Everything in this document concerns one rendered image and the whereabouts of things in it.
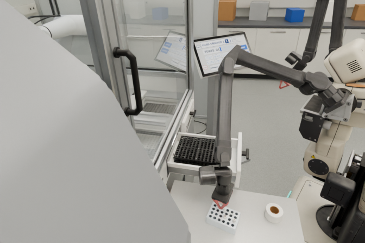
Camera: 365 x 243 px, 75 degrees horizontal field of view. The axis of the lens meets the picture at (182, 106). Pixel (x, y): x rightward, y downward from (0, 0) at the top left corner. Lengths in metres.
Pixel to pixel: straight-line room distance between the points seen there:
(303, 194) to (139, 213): 1.86
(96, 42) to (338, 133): 1.24
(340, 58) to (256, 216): 0.78
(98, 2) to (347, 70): 1.06
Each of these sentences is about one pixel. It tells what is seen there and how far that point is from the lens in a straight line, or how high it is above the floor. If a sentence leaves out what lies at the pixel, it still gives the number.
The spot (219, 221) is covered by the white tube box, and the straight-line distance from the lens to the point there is 1.09.
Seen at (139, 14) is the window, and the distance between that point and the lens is 0.77.
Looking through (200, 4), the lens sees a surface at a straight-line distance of 2.62.
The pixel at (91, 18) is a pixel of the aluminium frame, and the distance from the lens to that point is 0.56.
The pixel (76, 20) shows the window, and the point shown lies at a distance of 0.60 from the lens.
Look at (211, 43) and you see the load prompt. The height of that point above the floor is 1.16.
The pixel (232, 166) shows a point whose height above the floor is 0.84.
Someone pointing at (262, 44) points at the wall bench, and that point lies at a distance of 4.05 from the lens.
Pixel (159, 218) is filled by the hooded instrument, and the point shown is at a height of 1.55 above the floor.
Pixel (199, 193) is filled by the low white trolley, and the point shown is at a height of 0.76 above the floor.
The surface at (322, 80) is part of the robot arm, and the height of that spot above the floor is 1.28.
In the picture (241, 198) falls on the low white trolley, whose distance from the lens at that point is 1.23.
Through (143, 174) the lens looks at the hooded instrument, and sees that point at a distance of 0.17.
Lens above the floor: 1.70
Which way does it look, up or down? 30 degrees down
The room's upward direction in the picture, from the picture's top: 2 degrees counter-clockwise
